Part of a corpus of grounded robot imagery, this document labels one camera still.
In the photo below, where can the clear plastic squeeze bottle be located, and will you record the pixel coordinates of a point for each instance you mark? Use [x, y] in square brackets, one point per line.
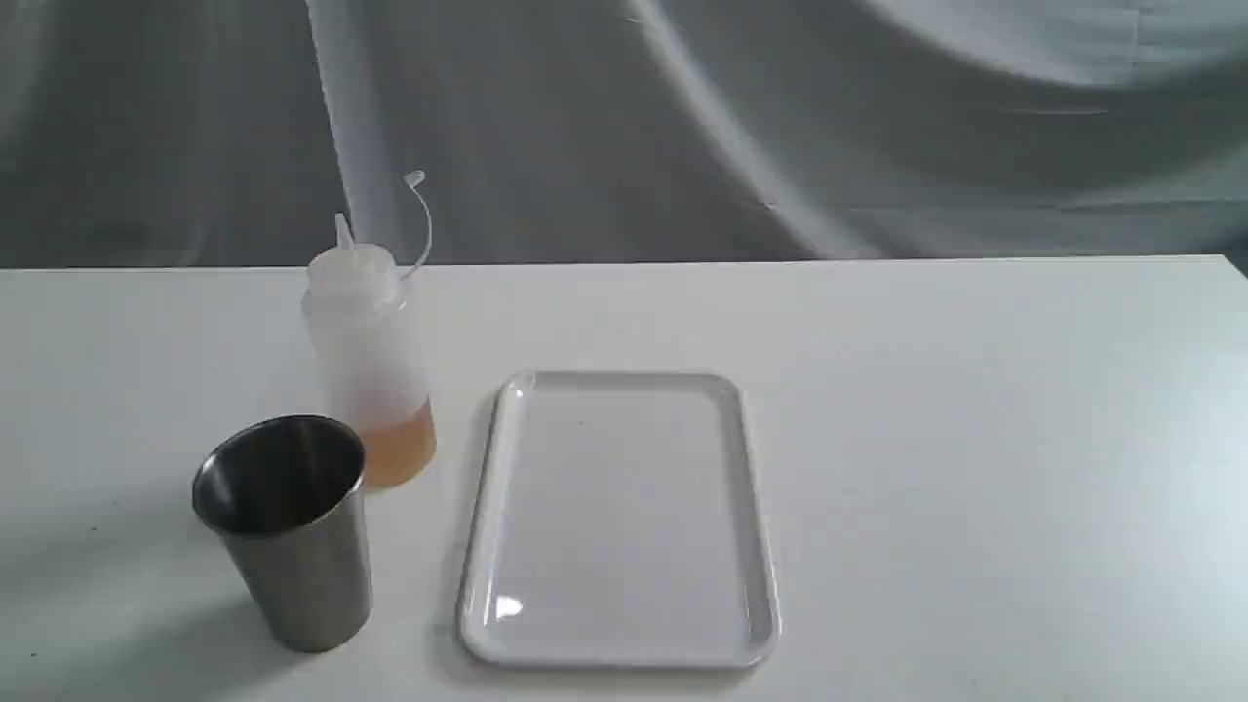
[363, 331]

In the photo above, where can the stainless steel cup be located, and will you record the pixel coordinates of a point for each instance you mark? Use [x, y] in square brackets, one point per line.
[286, 497]

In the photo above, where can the white plastic tray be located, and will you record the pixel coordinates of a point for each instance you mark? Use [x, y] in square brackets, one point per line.
[618, 526]

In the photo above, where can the grey fabric backdrop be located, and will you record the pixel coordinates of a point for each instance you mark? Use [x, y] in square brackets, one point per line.
[229, 133]

